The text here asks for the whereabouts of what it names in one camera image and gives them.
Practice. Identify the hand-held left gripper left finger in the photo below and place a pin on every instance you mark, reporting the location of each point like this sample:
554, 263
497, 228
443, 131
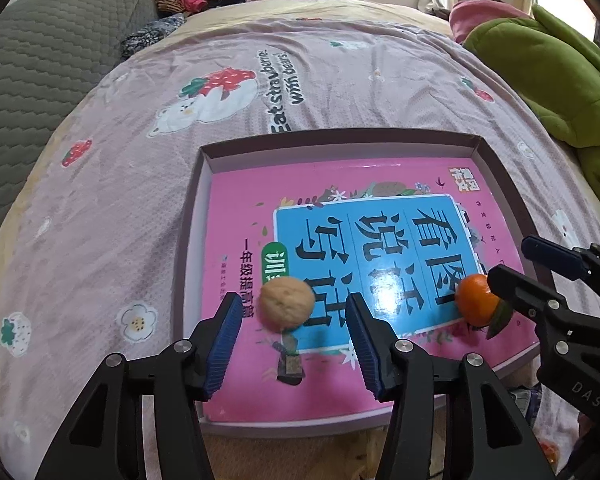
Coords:
224, 347

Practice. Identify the walnut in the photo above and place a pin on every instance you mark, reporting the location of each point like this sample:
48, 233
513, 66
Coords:
286, 305

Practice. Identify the green plush blanket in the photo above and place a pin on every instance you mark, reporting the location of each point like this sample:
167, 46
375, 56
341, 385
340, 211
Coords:
555, 70

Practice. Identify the dark floral cloth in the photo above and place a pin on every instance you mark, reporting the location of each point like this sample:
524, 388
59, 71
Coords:
152, 35

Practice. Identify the pink book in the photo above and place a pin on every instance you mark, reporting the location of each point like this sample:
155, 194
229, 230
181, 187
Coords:
240, 210

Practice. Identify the cream bed sheet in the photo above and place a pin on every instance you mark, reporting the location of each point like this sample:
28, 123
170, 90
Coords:
305, 12

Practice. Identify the printed pink bedsheet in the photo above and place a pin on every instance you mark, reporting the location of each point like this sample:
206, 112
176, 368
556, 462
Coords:
130, 210

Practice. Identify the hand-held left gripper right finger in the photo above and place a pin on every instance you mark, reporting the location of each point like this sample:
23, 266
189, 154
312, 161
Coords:
366, 352

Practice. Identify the shallow grey cardboard box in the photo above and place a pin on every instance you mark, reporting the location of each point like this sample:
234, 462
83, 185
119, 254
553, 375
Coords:
330, 142

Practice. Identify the pink pillow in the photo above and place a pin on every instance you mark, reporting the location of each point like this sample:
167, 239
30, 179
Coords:
472, 17

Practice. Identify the grey quilted headboard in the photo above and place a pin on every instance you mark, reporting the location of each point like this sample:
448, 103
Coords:
40, 85

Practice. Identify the tangerine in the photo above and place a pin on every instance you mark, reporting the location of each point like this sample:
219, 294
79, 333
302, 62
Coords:
472, 300

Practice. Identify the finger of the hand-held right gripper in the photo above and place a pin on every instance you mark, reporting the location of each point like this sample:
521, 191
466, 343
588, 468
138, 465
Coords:
520, 290
550, 255

